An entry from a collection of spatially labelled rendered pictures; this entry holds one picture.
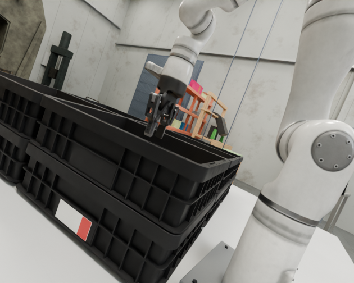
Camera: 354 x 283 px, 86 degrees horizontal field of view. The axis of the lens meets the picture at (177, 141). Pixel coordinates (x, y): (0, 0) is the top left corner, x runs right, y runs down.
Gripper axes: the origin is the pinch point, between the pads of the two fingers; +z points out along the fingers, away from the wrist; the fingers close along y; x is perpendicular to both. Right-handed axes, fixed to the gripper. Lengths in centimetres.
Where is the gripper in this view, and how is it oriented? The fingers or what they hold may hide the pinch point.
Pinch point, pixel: (155, 131)
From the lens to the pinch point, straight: 51.1
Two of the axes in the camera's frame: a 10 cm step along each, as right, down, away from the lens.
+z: -3.6, 9.3, 0.9
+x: -8.6, -3.7, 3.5
